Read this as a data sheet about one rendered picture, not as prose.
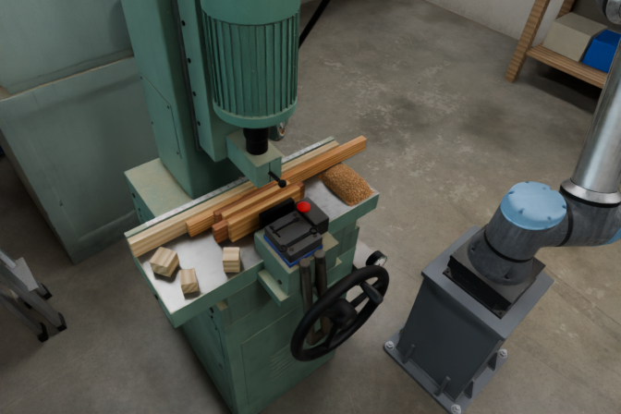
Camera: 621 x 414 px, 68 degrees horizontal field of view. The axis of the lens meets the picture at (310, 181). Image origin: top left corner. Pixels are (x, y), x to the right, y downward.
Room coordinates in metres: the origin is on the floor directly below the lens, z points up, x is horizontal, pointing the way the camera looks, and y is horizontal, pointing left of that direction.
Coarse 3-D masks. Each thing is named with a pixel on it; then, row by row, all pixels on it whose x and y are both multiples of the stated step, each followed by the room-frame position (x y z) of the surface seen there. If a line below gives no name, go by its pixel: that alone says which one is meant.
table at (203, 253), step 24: (312, 192) 0.84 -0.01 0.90; (336, 216) 0.76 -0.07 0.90; (360, 216) 0.81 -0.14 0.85; (192, 240) 0.65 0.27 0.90; (240, 240) 0.66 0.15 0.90; (144, 264) 0.58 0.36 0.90; (192, 264) 0.59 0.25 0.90; (216, 264) 0.59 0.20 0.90; (240, 264) 0.60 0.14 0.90; (336, 264) 0.63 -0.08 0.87; (168, 288) 0.52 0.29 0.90; (216, 288) 0.53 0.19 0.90; (240, 288) 0.57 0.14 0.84; (168, 312) 0.47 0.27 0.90; (192, 312) 0.49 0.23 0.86
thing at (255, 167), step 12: (240, 132) 0.86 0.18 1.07; (228, 144) 0.83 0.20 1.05; (240, 144) 0.81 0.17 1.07; (228, 156) 0.84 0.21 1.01; (240, 156) 0.79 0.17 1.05; (252, 156) 0.77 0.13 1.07; (264, 156) 0.78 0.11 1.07; (276, 156) 0.78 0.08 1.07; (240, 168) 0.79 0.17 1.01; (252, 168) 0.75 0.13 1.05; (264, 168) 0.75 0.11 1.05; (276, 168) 0.77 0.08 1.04; (252, 180) 0.75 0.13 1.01; (264, 180) 0.75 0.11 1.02
